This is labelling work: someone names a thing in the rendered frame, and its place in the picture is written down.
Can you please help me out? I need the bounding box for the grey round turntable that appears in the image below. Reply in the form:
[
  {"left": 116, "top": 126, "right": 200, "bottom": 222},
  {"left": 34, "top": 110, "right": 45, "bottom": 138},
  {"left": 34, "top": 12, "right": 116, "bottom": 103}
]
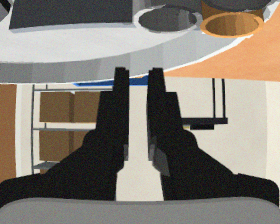
[{"left": 0, "top": 0, "right": 252, "bottom": 84}]

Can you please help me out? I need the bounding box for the grey cylinder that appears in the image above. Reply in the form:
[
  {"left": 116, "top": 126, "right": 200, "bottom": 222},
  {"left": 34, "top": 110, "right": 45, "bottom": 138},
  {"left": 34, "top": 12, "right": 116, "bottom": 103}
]
[
  {"left": 132, "top": 0, "right": 203, "bottom": 34},
  {"left": 202, "top": 0, "right": 277, "bottom": 12}
]

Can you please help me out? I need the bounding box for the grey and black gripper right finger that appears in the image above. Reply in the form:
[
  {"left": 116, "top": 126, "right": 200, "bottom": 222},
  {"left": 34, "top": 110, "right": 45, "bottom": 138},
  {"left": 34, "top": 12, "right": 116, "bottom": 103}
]
[{"left": 146, "top": 68, "right": 280, "bottom": 207}]

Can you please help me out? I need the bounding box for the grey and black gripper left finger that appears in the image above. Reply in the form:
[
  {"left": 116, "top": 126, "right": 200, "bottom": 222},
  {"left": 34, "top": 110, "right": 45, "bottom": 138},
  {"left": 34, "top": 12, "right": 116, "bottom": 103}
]
[{"left": 0, "top": 67, "right": 129, "bottom": 208}]

